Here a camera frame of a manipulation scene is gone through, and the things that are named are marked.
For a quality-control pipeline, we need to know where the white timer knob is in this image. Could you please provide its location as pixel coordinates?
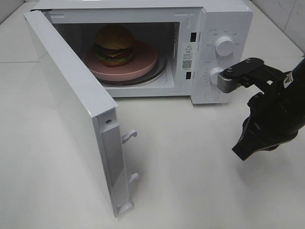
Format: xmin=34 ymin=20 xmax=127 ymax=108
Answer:
xmin=209 ymin=67 xmax=224 ymax=85

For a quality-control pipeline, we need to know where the white upper power knob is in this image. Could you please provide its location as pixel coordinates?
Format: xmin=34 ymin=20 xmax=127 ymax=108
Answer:
xmin=215 ymin=34 xmax=234 ymax=57

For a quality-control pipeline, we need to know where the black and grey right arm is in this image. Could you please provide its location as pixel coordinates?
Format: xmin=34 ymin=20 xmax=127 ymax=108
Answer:
xmin=217 ymin=57 xmax=305 ymax=160

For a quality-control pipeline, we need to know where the round door release button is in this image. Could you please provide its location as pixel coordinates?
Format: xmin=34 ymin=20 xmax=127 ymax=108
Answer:
xmin=205 ymin=89 xmax=220 ymax=101

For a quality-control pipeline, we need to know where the white microwave door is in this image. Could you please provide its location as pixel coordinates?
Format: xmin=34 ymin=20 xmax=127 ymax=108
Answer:
xmin=24 ymin=11 xmax=138 ymax=216

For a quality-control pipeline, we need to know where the glass microwave turntable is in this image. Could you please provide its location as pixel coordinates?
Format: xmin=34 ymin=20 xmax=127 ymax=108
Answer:
xmin=98 ymin=57 xmax=168 ymax=86

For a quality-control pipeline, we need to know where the white microwave oven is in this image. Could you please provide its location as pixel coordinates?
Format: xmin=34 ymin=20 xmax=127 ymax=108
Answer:
xmin=30 ymin=0 xmax=253 ymax=104

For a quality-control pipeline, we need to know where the burger with lettuce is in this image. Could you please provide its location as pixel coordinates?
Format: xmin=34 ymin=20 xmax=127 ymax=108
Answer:
xmin=93 ymin=24 xmax=135 ymax=67

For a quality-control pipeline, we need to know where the pink round plate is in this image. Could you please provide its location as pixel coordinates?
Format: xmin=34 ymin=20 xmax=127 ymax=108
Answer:
xmin=82 ymin=41 xmax=157 ymax=82

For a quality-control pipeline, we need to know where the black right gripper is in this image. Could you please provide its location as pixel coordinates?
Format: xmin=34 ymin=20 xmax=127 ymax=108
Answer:
xmin=223 ymin=57 xmax=305 ymax=161

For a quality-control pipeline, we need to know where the white warning label sticker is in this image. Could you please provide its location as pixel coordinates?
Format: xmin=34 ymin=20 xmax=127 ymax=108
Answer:
xmin=181 ymin=42 xmax=198 ymax=71

